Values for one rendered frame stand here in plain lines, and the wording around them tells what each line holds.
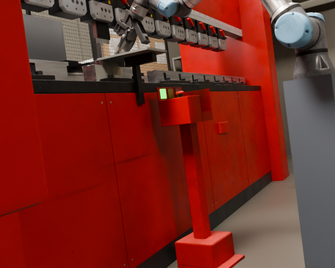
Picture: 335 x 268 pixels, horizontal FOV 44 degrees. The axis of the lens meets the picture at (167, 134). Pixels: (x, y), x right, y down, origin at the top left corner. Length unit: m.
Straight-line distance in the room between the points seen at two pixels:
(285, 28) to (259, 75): 2.41
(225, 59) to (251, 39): 0.30
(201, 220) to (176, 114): 0.51
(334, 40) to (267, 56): 1.84
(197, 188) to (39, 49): 1.15
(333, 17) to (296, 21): 4.14
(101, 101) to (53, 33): 0.95
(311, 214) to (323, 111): 0.39
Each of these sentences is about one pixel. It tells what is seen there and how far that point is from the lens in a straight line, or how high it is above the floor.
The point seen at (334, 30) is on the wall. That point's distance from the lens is 5.63.
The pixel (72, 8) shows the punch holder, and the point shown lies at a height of 1.19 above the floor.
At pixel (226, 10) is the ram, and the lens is 3.66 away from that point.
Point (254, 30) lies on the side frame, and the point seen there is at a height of 1.37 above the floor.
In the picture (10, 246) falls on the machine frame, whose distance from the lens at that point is 1.18.
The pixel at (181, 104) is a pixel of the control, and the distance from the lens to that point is 1.85.
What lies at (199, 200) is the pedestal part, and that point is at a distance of 1.96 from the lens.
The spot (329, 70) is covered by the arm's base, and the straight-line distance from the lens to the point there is 1.64.
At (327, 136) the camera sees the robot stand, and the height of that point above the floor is 0.56.
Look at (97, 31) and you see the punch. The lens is 1.98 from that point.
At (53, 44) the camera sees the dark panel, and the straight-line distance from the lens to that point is 2.53.
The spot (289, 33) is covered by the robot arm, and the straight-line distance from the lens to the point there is 1.52.
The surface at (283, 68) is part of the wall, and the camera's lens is 5.82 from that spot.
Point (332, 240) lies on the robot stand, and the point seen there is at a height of 0.18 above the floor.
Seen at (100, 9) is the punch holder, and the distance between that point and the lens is 1.98.
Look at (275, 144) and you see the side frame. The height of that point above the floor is 0.33.
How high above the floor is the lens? 0.70
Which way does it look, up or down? 2 degrees down
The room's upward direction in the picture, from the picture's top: 8 degrees counter-clockwise
